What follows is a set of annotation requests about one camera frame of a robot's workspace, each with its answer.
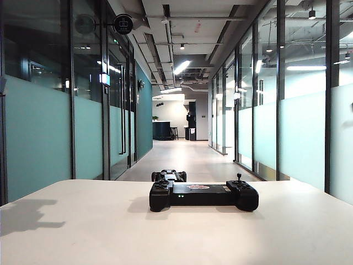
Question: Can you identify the black remote control with sticker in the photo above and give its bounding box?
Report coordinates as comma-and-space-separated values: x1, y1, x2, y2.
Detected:
149, 172, 260, 213

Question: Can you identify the black quadruped robot dog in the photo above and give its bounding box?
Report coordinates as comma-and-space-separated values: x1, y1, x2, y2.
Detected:
151, 169, 188, 183

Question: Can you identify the dark bar counter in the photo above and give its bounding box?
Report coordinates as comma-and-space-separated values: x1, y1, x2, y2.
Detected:
152, 120, 172, 140

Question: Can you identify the tall black machine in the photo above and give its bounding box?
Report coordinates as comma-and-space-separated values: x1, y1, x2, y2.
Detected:
186, 100, 197, 141

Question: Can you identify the round black hanging sign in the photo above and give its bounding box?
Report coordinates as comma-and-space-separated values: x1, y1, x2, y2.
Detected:
113, 13, 134, 35

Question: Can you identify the long black door handle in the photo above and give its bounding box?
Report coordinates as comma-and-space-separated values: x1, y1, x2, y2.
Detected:
118, 63, 127, 155

